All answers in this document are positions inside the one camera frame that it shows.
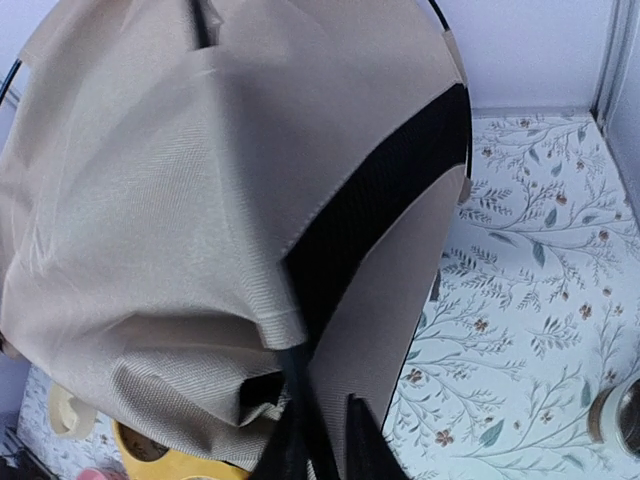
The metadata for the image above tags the pink pet bowl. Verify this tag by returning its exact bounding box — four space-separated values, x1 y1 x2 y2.
76 468 124 480

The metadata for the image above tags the yellow double bowl holder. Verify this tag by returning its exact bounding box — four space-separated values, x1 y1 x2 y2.
112 421 250 480

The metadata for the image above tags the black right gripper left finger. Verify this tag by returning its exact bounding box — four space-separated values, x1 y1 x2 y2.
252 349 312 480

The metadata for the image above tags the cream pet bowl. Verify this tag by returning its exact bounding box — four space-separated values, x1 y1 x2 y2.
48 384 97 440

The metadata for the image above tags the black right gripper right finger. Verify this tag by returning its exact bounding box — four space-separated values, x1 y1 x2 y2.
345 395 409 480

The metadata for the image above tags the beige fabric pet tent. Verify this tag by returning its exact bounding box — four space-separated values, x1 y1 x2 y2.
1 1 472 479

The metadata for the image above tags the right metal frame post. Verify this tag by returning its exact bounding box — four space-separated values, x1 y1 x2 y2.
590 0 639 136

